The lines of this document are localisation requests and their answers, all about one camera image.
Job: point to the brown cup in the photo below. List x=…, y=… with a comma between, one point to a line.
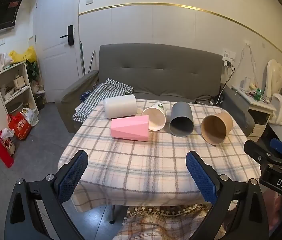
x=216, y=128

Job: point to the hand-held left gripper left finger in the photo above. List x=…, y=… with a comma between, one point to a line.
x=71, y=178

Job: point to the white open shelf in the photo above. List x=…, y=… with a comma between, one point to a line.
x=13, y=87

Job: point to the yellow plastic bag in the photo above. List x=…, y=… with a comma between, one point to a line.
x=25, y=55

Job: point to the black table leg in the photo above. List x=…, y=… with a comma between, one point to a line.
x=112, y=213

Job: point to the plaid tablecloth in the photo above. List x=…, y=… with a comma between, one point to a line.
x=143, y=162

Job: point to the red shopping bag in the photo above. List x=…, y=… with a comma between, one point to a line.
x=20, y=127

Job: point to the green bottle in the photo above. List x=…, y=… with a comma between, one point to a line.
x=258, y=95

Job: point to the plaid pompom blanket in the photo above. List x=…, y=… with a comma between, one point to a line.
x=156, y=226

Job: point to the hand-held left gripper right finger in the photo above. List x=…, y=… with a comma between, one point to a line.
x=202, y=180

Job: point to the white bottle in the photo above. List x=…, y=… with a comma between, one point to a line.
x=247, y=83

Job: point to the person's right hand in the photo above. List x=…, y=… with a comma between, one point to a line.
x=278, y=207

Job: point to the red bottle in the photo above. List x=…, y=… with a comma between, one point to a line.
x=2, y=150

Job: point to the green checked cloth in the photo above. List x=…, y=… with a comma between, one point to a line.
x=93, y=100

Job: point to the blue packet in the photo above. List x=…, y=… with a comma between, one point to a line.
x=85, y=96

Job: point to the grey sofa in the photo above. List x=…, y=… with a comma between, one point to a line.
x=156, y=75

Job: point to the white plastic bag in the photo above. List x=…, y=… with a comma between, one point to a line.
x=30, y=116

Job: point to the frosted white cup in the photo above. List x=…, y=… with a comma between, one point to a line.
x=119, y=106

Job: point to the white door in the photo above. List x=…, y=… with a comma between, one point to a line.
x=53, y=55

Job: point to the pink faceted cup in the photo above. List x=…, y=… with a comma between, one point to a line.
x=130, y=128

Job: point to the green plant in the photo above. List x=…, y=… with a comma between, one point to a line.
x=33, y=71

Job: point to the white cup with green print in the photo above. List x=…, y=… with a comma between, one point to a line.
x=154, y=118

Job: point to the metal pole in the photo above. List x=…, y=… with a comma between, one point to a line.
x=91, y=61

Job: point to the white nightstand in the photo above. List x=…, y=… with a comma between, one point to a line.
x=259, y=110

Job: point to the white light switch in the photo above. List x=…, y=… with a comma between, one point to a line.
x=90, y=1

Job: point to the white wall socket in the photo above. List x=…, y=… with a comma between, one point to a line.
x=228, y=56

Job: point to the grey cup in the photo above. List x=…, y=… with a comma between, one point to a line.
x=181, y=120

